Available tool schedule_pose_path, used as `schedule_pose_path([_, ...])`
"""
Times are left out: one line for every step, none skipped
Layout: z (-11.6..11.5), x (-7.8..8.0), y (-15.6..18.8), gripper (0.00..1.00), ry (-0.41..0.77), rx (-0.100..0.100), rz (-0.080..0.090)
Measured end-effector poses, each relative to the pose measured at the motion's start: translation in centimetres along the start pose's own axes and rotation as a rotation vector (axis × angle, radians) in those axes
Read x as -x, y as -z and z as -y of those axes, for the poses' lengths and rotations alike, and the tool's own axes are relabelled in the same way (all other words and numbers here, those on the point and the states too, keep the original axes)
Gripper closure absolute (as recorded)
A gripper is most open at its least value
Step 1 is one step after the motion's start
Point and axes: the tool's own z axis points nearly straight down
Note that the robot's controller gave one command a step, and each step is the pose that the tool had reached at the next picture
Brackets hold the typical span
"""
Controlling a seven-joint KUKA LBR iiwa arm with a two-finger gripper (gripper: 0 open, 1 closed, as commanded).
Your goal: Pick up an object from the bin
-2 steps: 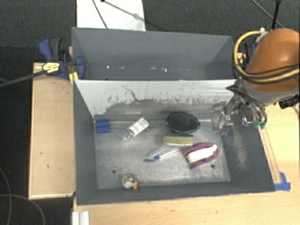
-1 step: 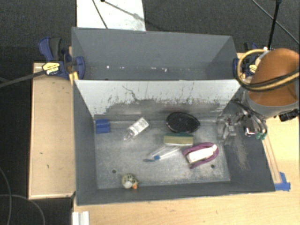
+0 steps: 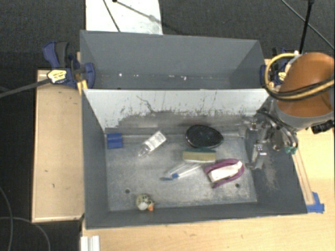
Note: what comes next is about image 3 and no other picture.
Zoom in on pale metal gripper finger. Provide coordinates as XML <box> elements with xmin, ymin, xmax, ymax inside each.
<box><xmin>245</xmin><ymin>128</ymin><xmax>260</xmax><ymax>165</ymax></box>
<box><xmin>253</xmin><ymin>145</ymin><xmax>268</xmax><ymax>170</ymax></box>

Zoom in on purple and white stapler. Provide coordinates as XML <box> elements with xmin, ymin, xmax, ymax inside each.
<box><xmin>204</xmin><ymin>158</ymin><xmax>245</xmax><ymax>189</ymax></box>

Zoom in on yellow and green sponge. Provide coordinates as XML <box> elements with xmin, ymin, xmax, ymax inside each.
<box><xmin>182</xmin><ymin>149</ymin><xmax>217</xmax><ymax>164</ymax></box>

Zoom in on black cylinder on white bracket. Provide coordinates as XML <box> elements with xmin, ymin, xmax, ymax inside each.
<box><xmin>310</xmin><ymin>118</ymin><xmax>335</xmax><ymax>134</ymax></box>

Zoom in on pale wood flat board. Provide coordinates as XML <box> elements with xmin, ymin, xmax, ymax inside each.
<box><xmin>31</xmin><ymin>69</ymin><xmax>86</xmax><ymax>223</ymax></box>

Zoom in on grey metal bin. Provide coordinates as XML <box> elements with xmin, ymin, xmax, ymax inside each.
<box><xmin>79</xmin><ymin>29</ymin><xmax>308</xmax><ymax>230</ymax></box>

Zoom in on blue block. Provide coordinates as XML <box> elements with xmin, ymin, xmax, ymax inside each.
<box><xmin>107</xmin><ymin>132</ymin><xmax>124</xmax><ymax>150</ymax></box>

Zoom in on clear glass bottle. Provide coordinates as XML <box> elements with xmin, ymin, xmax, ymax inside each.
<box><xmin>138</xmin><ymin>131</ymin><xmax>168</xmax><ymax>158</ymax></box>

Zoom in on white spotted toy bird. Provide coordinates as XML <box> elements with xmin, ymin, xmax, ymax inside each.
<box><xmin>135</xmin><ymin>193</ymin><xmax>157</xmax><ymax>212</ymax></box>

